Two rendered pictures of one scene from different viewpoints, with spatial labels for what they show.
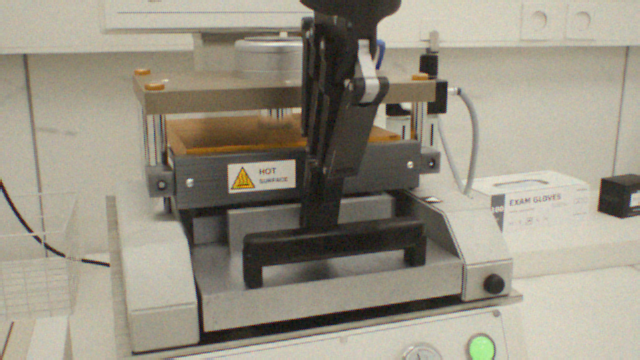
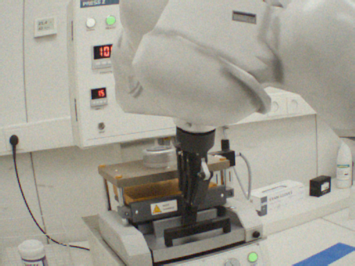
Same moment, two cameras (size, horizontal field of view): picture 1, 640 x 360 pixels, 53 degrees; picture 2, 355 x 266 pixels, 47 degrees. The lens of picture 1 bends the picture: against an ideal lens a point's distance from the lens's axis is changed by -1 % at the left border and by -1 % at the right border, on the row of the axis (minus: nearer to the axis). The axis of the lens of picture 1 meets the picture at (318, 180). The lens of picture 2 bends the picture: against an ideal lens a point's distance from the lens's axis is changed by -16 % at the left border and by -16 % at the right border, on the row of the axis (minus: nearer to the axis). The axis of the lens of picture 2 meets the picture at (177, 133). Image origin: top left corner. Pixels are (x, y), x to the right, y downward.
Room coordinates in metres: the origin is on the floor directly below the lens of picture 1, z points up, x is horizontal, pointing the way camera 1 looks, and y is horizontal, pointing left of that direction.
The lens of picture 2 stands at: (-0.44, 0.07, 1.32)
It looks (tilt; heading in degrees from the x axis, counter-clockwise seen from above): 8 degrees down; 356
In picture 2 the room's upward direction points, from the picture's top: 5 degrees counter-clockwise
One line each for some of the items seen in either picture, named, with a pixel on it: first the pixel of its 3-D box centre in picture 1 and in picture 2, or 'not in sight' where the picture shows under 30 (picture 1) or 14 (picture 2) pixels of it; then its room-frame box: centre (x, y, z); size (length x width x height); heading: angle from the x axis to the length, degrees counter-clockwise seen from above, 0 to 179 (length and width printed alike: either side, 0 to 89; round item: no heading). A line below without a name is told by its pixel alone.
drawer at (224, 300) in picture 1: (289, 221); (173, 223); (0.61, 0.03, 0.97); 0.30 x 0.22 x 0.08; 19
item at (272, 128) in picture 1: (283, 119); (165, 181); (0.66, 0.04, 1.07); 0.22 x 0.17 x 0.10; 109
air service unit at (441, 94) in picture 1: (412, 111); (220, 166); (0.85, -0.12, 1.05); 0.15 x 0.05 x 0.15; 109
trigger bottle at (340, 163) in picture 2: not in sight; (344, 158); (1.24, -0.74, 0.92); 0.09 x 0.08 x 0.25; 139
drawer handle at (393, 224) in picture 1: (337, 249); (197, 231); (0.48, -0.01, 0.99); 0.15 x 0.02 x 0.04; 109
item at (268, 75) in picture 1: (285, 97); (164, 171); (0.70, 0.04, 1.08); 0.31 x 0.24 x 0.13; 109
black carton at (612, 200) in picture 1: (626, 195); (319, 185); (1.21, -0.60, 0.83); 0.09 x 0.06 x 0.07; 117
